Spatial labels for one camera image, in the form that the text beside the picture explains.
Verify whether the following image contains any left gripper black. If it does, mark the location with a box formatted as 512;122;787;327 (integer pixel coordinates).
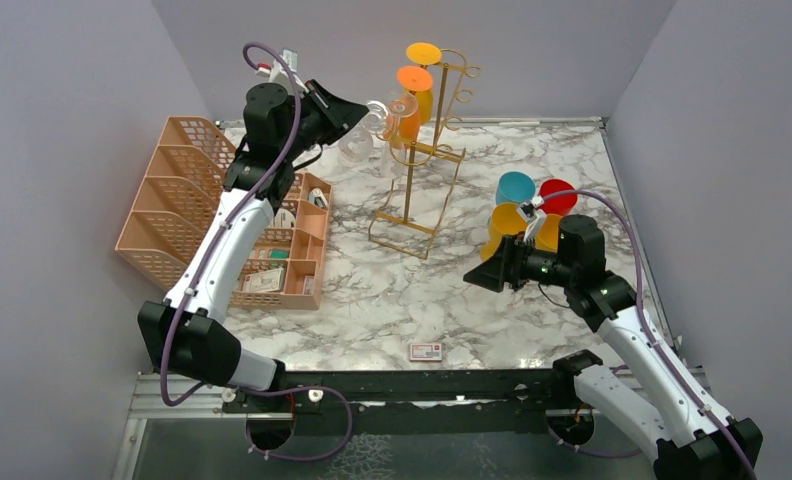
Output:
279;78;369;161

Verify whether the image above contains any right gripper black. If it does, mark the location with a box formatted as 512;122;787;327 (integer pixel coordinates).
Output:
465;231;577;291

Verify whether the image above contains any yellow wine glass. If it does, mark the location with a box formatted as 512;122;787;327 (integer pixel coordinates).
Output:
535;213;563;253
405;42;443;66
480;202;528;261

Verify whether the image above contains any blue wine glass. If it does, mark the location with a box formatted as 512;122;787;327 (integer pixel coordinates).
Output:
495;171;536;205

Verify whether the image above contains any red wine glass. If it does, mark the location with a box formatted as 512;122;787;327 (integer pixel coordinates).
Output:
538;178;578;216

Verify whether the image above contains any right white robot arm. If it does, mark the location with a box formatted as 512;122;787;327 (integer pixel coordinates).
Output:
463;215;763;479

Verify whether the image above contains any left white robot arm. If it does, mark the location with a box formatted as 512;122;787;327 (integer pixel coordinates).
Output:
137;80;369;411

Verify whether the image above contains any orange wine glass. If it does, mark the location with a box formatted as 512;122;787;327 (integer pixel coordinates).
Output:
391;66;434;141

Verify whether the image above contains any gold wine glass rack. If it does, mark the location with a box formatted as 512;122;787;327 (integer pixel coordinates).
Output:
368;47;481;260

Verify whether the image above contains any small red white card box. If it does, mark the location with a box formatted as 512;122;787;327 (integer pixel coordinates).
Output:
408;343;443;362

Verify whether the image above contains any peach plastic file organizer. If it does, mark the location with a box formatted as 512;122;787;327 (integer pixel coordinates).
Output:
115;116;332;310

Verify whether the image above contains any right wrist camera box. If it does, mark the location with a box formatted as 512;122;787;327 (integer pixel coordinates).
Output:
516;196;547;243

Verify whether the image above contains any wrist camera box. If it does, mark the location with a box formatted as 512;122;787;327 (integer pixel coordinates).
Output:
516;196;547;243
256;48;308;95

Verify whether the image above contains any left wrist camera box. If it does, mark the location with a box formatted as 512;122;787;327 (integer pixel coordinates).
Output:
256;48;308;95

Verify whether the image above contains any black mounting rail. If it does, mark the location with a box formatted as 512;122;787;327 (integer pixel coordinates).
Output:
222;368;596;444

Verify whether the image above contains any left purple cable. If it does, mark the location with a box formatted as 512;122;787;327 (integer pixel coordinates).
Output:
159;42;356;464

